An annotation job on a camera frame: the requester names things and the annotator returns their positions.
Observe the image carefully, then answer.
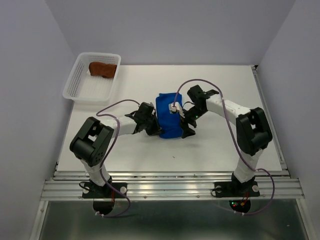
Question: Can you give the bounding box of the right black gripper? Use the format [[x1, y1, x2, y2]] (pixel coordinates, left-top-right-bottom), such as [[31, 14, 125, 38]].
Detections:
[[178, 105, 207, 139]]

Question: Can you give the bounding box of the blue towel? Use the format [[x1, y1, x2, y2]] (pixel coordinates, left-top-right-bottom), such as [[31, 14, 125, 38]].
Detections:
[[155, 92, 183, 139]]

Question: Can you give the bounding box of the brown towel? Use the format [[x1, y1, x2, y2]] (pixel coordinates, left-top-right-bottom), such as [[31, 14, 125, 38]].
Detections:
[[88, 61, 117, 79]]

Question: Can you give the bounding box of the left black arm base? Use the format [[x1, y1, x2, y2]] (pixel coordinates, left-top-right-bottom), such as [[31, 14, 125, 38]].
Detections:
[[78, 180, 128, 199]]

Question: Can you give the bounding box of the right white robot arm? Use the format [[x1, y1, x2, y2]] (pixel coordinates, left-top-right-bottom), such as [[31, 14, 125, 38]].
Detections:
[[179, 85, 273, 195]]

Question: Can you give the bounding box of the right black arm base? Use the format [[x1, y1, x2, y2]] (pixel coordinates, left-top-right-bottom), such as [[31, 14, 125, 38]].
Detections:
[[210, 174, 260, 198]]

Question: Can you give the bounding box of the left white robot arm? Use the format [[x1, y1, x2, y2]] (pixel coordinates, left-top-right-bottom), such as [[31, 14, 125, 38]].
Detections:
[[69, 102, 162, 197]]

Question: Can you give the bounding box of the white plastic basket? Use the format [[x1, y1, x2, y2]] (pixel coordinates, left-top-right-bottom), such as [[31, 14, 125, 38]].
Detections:
[[62, 52, 122, 104]]

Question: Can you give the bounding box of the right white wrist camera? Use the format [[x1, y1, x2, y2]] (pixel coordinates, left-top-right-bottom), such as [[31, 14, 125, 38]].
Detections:
[[168, 102, 185, 118]]

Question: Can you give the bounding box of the aluminium rail frame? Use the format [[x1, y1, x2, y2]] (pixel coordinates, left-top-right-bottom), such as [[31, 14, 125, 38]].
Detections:
[[29, 63, 316, 240]]

